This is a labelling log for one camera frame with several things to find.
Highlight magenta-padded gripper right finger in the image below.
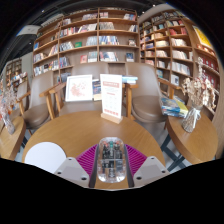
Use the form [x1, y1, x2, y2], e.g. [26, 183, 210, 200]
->
[123, 143, 171, 189]

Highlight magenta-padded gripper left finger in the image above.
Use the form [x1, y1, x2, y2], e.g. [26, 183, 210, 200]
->
[53, 143, 100, 189]

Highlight transparent computer mouse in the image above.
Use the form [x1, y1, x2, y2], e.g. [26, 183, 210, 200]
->
[96, 136, 127, 184]

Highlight white mouse pad red rest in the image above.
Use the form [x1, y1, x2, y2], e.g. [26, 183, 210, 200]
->
[24, 141, 67, 175]

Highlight round wooden side table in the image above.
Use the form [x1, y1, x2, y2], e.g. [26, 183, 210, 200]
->
[0, 114, 28, 161]
[161, 111, 219, 171]

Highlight colourful book stack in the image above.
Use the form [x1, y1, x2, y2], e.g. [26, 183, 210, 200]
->
[159, 96, 190, 119]

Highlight white framed floral picture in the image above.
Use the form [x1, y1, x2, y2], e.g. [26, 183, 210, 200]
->
[65, 74, 94, 103]

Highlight beige armchair wooden arms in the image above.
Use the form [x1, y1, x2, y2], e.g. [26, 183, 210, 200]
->
[16, 69, 59, 131]
[39, 61, 138, 120]
[124, 62, 183, 125]

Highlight dark book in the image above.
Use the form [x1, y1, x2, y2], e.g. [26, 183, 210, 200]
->
[91, 78, 102, 102]

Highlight white sign on wooden base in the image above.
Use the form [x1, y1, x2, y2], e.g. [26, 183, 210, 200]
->
[99, 73, 124, 125]

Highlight glass vase with pink flowers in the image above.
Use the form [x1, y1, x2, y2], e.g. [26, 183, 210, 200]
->
[0, 78, 19, 136]

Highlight flat blue book pile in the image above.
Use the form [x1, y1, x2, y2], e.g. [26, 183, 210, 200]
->
[121, 75, 139, 85]

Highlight glass vase with beige flowers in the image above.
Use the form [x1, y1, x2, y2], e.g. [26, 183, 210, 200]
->
[181, 56, 218, 134]

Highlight small distant wooden shelf unit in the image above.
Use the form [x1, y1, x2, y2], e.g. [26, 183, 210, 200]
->
[4, 58, 24, 88]

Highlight wooden shelf unit red boxes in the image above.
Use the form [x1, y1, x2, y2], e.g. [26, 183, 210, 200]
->
[138, 9, 224, 128]

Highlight wide wooden book shelf unit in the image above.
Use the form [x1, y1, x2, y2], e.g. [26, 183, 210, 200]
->
[31, 7, 141, 84]

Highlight white ceiling air conditioner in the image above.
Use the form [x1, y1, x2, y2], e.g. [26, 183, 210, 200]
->
[15, 24, 42, 38]

